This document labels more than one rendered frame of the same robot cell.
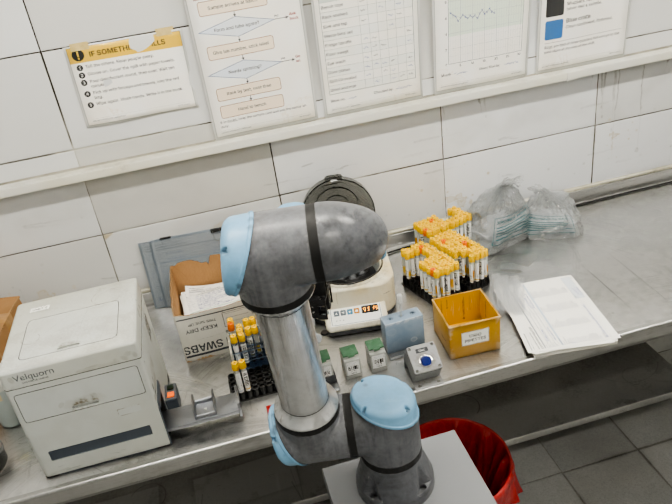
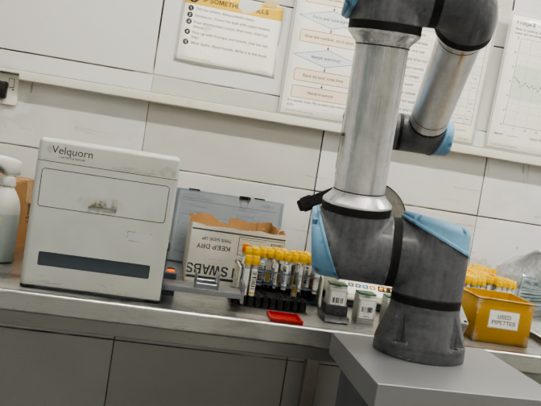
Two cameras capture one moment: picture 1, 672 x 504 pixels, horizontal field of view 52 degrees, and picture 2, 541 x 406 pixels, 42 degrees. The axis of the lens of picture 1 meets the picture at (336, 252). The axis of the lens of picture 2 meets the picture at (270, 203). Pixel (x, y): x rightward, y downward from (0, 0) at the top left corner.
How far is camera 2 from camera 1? 0.85 m
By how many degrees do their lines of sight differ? 27
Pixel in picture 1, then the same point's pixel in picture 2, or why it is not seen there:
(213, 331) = (223, 254)
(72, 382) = (102, 178)
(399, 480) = (433, 321)
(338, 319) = (352, 288)
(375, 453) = (416, 274)
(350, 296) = not seen: hidden behind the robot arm
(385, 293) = not seen: hidden behind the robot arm
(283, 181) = (322, 178)
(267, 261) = not seen: outside the picture
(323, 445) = (366, 241)
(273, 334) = (369, 68)
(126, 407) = (138, 232)
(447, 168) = (478, 227)
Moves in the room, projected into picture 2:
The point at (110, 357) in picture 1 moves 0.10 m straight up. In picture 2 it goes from (150, 166) to (157, 117)
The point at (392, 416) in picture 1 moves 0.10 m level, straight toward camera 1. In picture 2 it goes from (449, 226) to (459, 231)
